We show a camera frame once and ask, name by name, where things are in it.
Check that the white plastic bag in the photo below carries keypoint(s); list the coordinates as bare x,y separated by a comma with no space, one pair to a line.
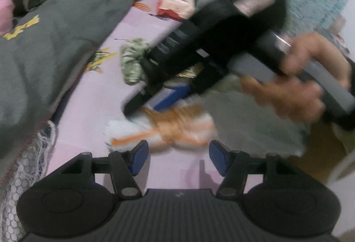
249,125

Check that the green scrunchie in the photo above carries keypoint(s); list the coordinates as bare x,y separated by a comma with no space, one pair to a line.
133,61

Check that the pink wet wipes pack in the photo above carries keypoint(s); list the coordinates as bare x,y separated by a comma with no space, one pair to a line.
174,4

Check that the person's right hand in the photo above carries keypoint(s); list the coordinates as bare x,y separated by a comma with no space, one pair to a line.
291,100

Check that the grey duvet with yellow print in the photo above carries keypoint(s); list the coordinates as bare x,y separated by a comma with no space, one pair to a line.
55,50

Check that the pink pillow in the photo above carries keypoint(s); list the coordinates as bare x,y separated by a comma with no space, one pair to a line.
5,9

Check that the orange striped white towel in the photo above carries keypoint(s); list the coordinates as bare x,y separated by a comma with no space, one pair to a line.
172,131

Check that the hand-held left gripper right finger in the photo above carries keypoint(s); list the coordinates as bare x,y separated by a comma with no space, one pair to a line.
217,156

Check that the cardboard box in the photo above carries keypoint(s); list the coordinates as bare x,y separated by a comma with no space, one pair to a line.
324,147

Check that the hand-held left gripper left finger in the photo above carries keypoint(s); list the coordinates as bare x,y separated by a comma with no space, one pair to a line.
140,156

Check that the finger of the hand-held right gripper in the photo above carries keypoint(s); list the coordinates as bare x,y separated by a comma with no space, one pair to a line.
172,97
138,103

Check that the white mesh mat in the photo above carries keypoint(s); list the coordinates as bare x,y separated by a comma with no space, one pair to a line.
22,175

